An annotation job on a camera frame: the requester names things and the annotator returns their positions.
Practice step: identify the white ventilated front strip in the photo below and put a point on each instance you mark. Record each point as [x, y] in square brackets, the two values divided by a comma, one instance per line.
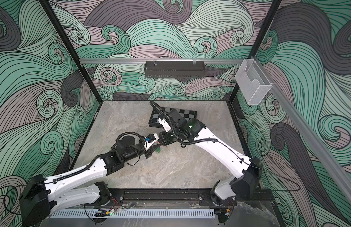
[137, 213]

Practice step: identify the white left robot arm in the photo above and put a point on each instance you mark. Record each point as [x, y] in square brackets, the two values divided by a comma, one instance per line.
[43, 196]

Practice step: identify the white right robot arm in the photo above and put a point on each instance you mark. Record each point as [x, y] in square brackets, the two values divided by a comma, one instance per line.
[245, 171]

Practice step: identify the clear plastic wall bin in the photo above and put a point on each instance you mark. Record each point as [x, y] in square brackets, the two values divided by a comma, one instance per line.
[253, 81]

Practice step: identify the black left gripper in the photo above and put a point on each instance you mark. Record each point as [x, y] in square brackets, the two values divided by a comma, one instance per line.
[148, 150]

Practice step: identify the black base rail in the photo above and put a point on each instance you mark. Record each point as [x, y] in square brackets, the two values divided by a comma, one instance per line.
[193, 197]

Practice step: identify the black white chessboard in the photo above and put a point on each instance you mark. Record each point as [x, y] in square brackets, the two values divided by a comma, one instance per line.
[184, 113]

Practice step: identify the black wall shelf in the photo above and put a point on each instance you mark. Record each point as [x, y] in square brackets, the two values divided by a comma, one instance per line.
[174, 69]

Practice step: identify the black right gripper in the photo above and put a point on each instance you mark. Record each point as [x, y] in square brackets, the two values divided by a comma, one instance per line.
[169, 121]

